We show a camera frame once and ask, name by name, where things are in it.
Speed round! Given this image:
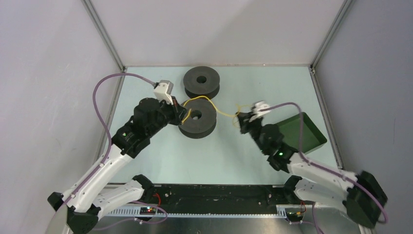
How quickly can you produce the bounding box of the aluminium frame post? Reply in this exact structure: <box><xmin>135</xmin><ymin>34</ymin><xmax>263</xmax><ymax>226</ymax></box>
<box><xmin>309</xmin><ymin>0</ymin><xmax>354</xmax><ymax>73</ymax></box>
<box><xmin>80</xmin><ymin>0</ymin><xmax>127</xmax><ymax>73</ymax></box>

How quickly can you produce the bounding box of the white slotted cable duct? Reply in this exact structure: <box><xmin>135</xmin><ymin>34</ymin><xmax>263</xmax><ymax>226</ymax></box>
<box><xmin>105</xmin><ymin>206</ymin><xmax>287</xmax><ymax>218</ymax></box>

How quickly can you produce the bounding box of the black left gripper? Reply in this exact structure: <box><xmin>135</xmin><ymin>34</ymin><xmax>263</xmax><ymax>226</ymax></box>
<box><xmin>147</xmin><ymin>95</ymin><xmax>188</xmax><ymax>137</ymax></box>

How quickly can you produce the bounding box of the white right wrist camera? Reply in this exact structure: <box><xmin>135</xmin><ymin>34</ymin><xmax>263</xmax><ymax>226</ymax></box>
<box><xmin>249</xmin><ymin>100</ymin><xmax>270</xmax><ymax>122</ymax></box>

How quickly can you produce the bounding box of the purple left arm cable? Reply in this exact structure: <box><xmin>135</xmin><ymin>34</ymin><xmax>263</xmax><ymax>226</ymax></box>
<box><xmin>61</xmin><ymin>73</ymin><xmax>159</xmax><ymax>207</ymax></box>

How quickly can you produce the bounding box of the dark grey spool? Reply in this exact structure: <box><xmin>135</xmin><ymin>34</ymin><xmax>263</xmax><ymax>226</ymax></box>
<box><xmin>183</xmin><ymin>66</ymin><xmax>220</xmax><ymax>99</ymax></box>
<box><xmin>178</xmin><ymin>98</ymin><xmax>217</xmax><ymax>139</ymax></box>

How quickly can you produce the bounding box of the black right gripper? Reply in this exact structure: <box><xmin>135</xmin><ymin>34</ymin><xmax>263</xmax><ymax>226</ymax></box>
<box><xmin>237</xmin><ymin>112</ymin><xmax>268</xmax><ymax>155</ymax></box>

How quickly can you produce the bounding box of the yellow wire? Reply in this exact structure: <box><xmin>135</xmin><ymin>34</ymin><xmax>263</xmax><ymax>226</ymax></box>
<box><xmin>180</xmin><ymin>95</ymin><xmax>253</xmax><ymax>126</ymax></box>

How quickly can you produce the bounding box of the right aluminium frame post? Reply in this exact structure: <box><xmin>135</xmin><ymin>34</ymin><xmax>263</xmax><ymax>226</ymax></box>
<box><xmin>309</xmin><ymin>0</ymin><xmax>354</xmax><ymax>73</ymax></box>

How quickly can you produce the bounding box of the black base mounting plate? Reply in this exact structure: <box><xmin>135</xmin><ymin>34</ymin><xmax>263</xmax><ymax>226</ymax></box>
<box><xmin>139</xmin><ymin>184</ymin><xmax>301</xmax><ymax>214</ymax></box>

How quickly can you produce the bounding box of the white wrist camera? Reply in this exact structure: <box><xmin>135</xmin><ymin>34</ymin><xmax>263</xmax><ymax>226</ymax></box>
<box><xmin>249</xmin><ymin>100</ymin><xmax>270</xmax><ymax>122</ymax></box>
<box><xmin>153</xmin><ymin>80</ymin><xmax>174</xmax><ymax>104</ymax></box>

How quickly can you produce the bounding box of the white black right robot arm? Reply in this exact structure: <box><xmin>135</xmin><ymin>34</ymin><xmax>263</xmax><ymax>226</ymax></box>
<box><xmin>237</xmin><ymin>112</ymin><xmax>388</xmax><ymax>229</ymax></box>

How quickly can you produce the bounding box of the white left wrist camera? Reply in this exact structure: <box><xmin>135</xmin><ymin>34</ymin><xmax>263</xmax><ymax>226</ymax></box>
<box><xmin>153</xmin><ymin>80</ymin><xmax>174</xmax><ymax>104</ymax></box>

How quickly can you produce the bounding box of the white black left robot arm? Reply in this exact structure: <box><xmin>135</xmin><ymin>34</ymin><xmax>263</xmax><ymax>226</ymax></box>
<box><xmin>46</xmin><ymin>97</ymin><xmax>188</xmax><ymax>234</ymax></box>

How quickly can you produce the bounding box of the left aluminium frame post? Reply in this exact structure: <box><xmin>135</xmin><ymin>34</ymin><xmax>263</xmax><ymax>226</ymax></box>
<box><xmin>80</xmin><ymin>0</ymin><xmax>127</xmax><ymax>73</ymax></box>

